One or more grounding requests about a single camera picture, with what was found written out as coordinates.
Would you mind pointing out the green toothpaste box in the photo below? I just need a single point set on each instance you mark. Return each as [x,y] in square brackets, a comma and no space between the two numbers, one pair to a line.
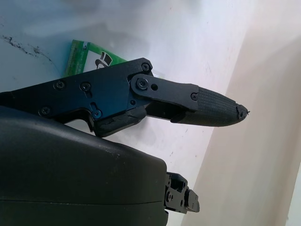
[78,55]

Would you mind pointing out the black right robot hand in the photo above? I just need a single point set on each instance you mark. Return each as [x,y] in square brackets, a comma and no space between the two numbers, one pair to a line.
[70,169]

